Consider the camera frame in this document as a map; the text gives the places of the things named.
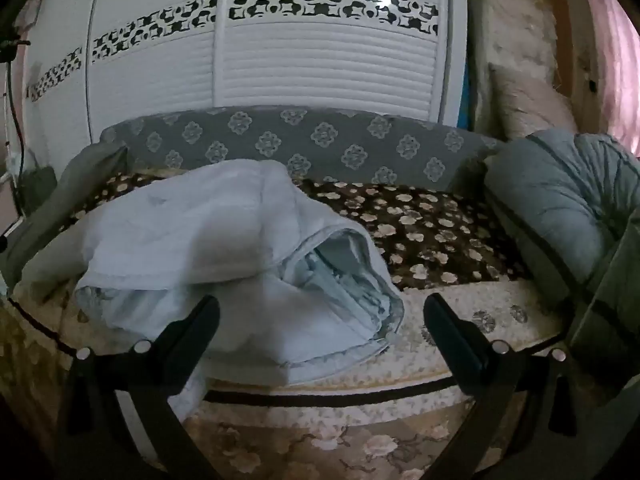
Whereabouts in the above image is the white louvred wardrobe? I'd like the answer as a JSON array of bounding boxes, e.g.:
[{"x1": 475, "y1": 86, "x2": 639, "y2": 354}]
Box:
[{"x1": 22, "y1": 0, "x2": 468, "y2": 161}]

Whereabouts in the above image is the light blue jacket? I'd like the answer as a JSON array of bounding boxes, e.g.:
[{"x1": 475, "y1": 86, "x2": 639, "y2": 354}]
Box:
[{"x1": 74, "y1": 159, "x2": 405, "y2": 423}]

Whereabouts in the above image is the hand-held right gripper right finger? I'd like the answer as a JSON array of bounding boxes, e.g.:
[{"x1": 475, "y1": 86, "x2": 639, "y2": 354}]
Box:
[{"x1": 423, "y1": 292, "x2": 578, "y2": 480}]

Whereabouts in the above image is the wrapped white bedding stack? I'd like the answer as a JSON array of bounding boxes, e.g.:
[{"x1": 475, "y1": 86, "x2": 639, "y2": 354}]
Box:
[{"x1": 467, "y1": 0, "x2": 558, "y2": 131}]

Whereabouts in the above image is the grey striped quilt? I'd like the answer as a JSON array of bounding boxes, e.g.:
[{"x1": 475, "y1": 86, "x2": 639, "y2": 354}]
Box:
[{"x1": 482, "y1": 129, "x2": 640, "y2": 391}]

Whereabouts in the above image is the dark grey pouch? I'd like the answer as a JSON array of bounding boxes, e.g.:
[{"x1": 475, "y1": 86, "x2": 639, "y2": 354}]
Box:
[{"x1": 20, "y1": 165, "x2": 58, "y2": 202}]

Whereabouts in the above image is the beige floral bedspread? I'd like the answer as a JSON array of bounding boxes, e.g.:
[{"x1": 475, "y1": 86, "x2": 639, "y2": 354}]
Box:
[{"x1": 0, "y1": 280, "x2": 601, "y2": 480}]

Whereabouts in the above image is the brown floral blanket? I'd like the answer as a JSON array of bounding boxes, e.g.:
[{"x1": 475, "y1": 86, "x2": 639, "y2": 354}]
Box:
[{"x1": 65, "y1": 170, "x2": 531, "y2": 291}]

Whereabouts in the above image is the black cable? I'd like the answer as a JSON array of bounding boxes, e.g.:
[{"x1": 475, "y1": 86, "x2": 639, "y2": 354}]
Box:
[{"x1": 2, "y1": 35, "x2": 32, "y2": 221}]

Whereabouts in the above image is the plain grey cloth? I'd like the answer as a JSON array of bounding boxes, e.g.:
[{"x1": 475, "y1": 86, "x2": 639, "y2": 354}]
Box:
[{"x1": 0, "y1": 141, "x2": 128, "y2": 306}]

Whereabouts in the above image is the grey patterned headboard cushion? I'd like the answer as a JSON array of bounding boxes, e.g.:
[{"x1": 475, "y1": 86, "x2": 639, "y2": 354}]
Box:
[{"x1": 100, "y1": 106, "x2": 506, "y2": 186}]

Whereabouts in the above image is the pink curtain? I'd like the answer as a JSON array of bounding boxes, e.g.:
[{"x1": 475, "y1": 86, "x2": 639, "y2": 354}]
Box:
[{"x1": 580, "y1": 0, "x2": 640, "y2": 156}]

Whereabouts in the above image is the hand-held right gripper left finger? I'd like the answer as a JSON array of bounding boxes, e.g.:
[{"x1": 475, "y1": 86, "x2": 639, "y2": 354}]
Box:
[{"x1": 64, "y1": 295, "x2": 222, "y2": 480}]

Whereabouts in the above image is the beige pillow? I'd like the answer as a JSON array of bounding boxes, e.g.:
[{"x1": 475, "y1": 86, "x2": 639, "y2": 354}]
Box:
[{"x1": 490, "y1": 62, "x2": 576, "y2": 141}]

